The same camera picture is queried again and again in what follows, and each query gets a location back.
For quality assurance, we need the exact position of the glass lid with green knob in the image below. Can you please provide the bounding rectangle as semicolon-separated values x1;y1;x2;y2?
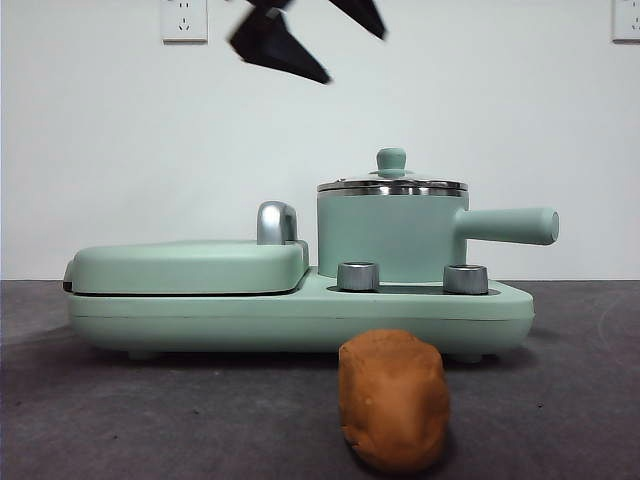
317;146;470;197

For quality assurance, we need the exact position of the brown potato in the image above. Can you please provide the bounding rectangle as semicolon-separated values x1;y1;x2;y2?
338;328;451;475

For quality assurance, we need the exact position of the mint green griddle lid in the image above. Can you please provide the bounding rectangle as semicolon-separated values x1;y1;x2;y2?
63;238;311;297

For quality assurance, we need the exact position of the white wall socket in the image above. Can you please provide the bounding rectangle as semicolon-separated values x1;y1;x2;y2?
161;0;209;44
612;0;640;44

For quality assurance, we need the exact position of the chrome griddle hinge handle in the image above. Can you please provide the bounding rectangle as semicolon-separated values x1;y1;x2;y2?
257;200;301;247

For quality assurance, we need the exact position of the mint green pot with handle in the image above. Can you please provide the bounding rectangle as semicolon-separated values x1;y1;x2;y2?
316;192;560;281

